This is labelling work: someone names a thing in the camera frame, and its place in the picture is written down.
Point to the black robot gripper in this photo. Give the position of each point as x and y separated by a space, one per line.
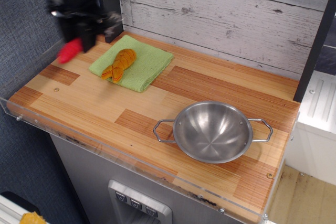
71 13

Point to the red handled metal fork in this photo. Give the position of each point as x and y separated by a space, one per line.
70 50

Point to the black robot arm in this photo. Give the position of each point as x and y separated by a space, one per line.
85 19

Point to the green folded rag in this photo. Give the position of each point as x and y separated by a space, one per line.
149 63

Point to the orange plush shrimp toy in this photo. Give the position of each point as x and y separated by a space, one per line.
123 60

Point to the grey toy fridge cabinet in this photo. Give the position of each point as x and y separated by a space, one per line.
90 175

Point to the silver dispenser button panel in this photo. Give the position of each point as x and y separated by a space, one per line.
136 204

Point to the clear acrylic table guard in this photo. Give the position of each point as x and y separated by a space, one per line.
115 123

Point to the white toy sink unit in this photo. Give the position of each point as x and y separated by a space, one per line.
311 148

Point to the stainless steel two-handled bowl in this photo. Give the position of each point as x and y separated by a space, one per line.
214 132

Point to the dark right vertical post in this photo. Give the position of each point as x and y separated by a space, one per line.
316 48

